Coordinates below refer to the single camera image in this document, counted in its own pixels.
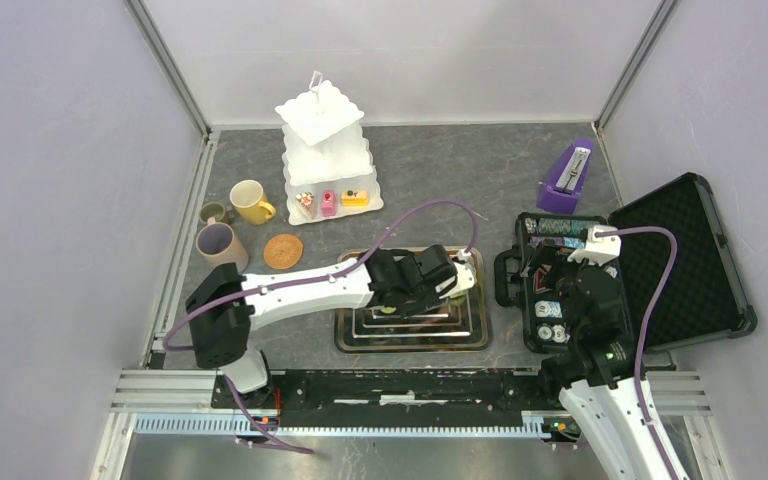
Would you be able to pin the small green cup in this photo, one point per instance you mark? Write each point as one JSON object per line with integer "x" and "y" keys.
{"x": 216, "y": 212}

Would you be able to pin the woven rattan coaster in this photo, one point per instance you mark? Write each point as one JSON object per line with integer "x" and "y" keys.
{"x": 283, "y": 251}

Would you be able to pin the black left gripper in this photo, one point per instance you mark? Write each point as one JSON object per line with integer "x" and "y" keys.
{"x": 434, "y": 295}

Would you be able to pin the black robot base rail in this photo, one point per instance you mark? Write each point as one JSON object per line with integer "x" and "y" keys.
{"x": 402, "y": 398}

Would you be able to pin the stainless steel serving tray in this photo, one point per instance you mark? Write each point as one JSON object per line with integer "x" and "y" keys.
{"x": 460, "y": 324}

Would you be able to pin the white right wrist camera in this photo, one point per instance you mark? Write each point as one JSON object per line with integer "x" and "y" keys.
{"x": 602, "y": 244}

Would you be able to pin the purple metronome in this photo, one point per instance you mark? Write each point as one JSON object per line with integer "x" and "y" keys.
{"x": 560, "y": 189}

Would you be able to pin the black poker chip case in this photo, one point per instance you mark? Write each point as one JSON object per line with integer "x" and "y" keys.
{"x": 703, "y": 299}

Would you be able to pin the yellow layered cake slice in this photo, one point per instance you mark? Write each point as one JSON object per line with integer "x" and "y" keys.
{"x": 355, "y": 198}

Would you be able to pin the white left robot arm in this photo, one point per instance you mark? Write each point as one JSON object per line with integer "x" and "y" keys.
{"x": 228, "y": 306}

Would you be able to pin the strawberry triangle cake slice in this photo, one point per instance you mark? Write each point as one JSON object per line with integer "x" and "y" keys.
{"x": 305, "y": 202}

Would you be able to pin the green patterned chip roll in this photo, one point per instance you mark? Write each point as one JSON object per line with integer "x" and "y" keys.
{"x": 562, "y": 227}

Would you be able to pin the white three-tier dessert stand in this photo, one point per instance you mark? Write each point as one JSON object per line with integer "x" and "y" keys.
{"x": 325, "y": 149}

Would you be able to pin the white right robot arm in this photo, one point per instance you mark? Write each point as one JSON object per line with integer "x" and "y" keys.
{"x": 598, "y": 379}

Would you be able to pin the yellow mug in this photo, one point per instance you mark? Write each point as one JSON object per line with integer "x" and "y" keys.
{"x": 250, "y": 202}

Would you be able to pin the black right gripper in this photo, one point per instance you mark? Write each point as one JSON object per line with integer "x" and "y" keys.
{"x": 557, "y": 263}

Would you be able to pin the red triangular dealer marker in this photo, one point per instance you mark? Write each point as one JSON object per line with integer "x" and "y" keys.
{"x": 540, "y": 284}

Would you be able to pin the pink tall mug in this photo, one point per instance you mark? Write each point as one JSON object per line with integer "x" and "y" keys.
{"x": 218, "y": 244}

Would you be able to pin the pink cake slice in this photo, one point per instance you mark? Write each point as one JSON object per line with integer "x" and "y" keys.
{"x": 328, "y": 205}

